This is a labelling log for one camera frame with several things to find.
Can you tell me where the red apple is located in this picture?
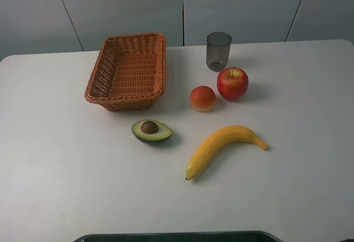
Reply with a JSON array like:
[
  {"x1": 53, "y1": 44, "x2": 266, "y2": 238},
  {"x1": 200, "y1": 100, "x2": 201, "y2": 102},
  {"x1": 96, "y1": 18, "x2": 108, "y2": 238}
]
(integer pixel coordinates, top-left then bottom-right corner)
[{"x1": 216, "y1": 67, "x2": 249, "y2": 101}]

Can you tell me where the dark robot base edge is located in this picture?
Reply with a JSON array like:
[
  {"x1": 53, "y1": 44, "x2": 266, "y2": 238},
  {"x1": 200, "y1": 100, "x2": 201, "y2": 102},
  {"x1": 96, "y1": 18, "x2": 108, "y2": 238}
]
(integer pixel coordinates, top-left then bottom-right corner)
[{"x1": 75, "y1": 231, "x2": 281, "y2": 242}]

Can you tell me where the grey translucent plastic cup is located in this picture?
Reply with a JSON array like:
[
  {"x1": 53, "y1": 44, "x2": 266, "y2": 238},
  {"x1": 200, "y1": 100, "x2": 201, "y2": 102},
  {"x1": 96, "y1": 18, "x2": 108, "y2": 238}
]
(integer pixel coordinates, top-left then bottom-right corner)
[{"x1": 206, "y1": 31, "x2": 232, "y2": 72}]

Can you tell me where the orange red peach fruit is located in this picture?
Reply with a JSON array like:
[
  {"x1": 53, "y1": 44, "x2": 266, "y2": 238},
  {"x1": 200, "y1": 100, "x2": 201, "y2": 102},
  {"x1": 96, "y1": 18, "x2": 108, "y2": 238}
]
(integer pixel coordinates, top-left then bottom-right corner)
[{"x1": 189, "y1": 86, "x2": 216, "y2": 113}]

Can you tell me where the halved avocado with pit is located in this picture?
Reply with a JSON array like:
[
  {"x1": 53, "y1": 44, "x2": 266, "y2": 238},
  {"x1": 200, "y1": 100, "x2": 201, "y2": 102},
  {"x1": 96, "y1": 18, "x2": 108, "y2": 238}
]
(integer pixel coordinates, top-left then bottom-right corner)
[{"x1": 131, "y1": 119, "x2": 173, "y2": 144}]

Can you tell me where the brown wicker basket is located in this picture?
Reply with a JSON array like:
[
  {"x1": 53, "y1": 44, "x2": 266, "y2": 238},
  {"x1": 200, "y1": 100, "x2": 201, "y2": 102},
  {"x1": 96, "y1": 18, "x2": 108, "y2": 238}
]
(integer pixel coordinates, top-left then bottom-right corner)
[{"x1": 85, "y1": 33, "x2": 166, "y2": 112}]

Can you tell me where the yellow banana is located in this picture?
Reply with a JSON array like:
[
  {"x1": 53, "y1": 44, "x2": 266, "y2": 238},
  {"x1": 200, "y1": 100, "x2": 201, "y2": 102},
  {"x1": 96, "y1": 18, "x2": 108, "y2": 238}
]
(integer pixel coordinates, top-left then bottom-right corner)
[{"x1": 185, "y1": 125, "x2": 268, "y2": 181}]

